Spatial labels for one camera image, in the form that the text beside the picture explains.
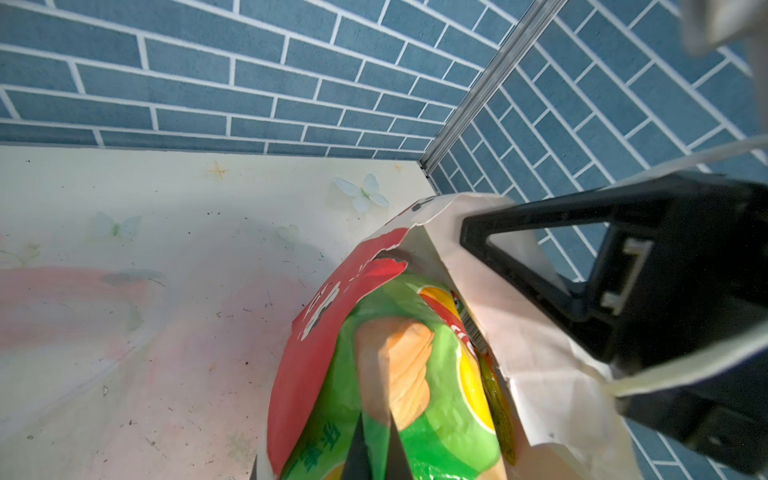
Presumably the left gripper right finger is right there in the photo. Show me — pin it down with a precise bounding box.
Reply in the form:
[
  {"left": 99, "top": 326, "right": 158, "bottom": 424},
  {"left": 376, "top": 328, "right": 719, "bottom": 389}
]
[{"left": 385, "top": 419, "right": 414, "bottom": 480}]

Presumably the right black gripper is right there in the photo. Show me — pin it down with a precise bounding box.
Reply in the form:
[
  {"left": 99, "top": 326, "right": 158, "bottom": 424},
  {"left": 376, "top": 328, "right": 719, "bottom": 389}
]
[{"left": 460, "top": 174, "right": 767, "bottom": 474}]

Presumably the green chips bag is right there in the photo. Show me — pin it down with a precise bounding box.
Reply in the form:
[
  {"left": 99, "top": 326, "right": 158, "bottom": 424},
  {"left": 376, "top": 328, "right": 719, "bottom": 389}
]
[{"left": 276, "top": 273, "right": 507, "bottom": 479}]

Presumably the red white paper bag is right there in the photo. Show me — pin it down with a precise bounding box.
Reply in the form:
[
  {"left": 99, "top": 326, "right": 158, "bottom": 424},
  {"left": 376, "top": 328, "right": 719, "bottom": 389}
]
[{"left": 254, "top": 134, "right": 768, "bottom": 480}]

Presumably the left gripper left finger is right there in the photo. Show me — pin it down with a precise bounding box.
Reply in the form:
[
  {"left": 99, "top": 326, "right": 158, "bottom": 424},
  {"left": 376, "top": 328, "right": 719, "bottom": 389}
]
[{"left": 341, "top": 416, "right": 372, "bottom": 480}]

